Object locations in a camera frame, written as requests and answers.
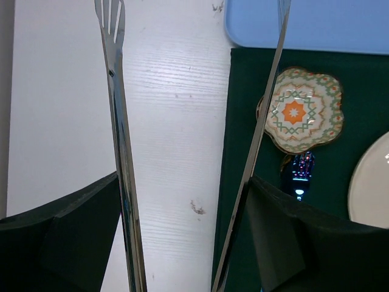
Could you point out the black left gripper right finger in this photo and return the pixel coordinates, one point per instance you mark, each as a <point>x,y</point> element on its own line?
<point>300,248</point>

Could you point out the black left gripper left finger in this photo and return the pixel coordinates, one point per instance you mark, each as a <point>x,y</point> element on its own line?
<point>63,245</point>

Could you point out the stainless steel serving tongs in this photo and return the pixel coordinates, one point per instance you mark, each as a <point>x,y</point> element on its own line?
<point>111,18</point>

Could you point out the shiny blue metal fork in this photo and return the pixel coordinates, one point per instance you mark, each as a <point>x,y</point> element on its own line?
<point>297,183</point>

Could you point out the beige and blue ceramic plate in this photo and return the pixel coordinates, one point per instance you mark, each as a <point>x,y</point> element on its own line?
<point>368,188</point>

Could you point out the flower-shaped patterned small bowl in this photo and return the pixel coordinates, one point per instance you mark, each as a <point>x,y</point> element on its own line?
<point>305,110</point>

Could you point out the light blue plastic tray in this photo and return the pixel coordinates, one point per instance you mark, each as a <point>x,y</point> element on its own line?
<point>334,26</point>

